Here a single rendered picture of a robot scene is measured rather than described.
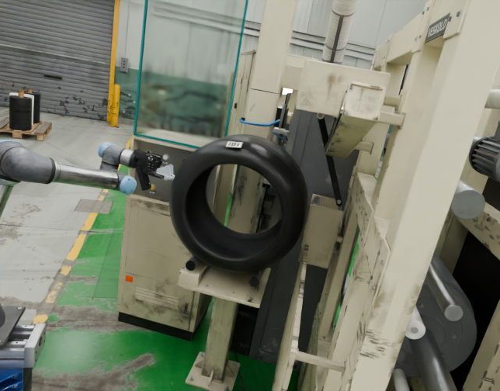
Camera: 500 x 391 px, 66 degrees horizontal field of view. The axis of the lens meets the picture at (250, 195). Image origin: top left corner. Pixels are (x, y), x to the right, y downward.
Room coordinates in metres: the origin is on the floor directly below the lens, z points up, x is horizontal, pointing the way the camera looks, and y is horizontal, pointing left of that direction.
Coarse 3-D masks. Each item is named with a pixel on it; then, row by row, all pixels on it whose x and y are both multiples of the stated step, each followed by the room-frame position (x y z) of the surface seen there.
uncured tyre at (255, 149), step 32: (192, 160) 1.50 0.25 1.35; (224, 160) 1.46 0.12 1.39; (256, 160) 1.45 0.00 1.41; (288, 160) 1.55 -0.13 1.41; (192, 192) 1.74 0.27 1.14; (288, 192) 1.43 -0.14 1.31; (192, 224) 1.67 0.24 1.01; (288, 224) 1.42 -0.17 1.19; (224, 256) 1.47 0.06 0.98; (256, 256) 1.43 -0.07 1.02
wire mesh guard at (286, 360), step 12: (300, 264) 1.79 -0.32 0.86; (300, 276) 1.38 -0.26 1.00; (300, 288) 1.28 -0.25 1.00; (300, 300) 1.20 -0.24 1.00; (288, 312) 1.80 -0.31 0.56; (300, 312) 1.12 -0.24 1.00; (288, 324) 1.59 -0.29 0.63; (288, 336) 1.36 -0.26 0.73; (288, 348) 1.15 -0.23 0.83; (288, 360) 0.93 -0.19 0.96; (276, 372) 1.59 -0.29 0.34; (288, 372) 0.92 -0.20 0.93; (276, 384) 1.36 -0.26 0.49; (288, 384) 0.92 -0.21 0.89
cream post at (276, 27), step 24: (288, 0) 1.82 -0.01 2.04; (264, 24) 1.83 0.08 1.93; (288, 24) 1.82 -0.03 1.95; (264, 48) 1.83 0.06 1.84; (288, 48) 1.91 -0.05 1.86; (264, 72) 1.83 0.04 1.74; (264, 96) 1.83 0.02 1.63; (264, 120) 1.82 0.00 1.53; (240, 168) 1.83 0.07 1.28; (240, 192) 1.83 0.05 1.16; (240, 216) 1.83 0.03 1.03; (216, 312) 1.83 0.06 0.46; (216, 336) 1.83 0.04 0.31; (216, 360) 1.83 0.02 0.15
